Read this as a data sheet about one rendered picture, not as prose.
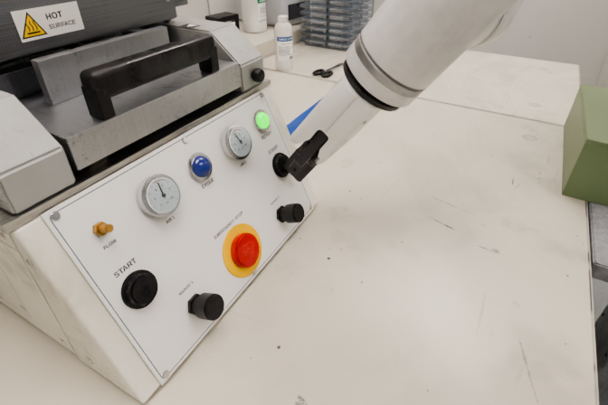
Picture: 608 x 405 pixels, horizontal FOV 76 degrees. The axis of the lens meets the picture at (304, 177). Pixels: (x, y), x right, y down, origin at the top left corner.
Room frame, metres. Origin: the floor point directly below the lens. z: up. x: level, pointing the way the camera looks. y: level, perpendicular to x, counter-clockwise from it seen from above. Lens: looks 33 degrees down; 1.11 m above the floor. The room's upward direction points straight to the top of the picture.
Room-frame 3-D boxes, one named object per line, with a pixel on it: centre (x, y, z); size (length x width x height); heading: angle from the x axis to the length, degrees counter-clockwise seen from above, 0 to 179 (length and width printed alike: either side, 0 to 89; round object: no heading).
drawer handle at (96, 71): (0.36, 0.14, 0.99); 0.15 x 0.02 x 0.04; 151
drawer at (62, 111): (0.43, 0.26, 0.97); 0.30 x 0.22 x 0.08; 61
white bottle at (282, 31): (1.12, 0.06, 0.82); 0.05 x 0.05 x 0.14
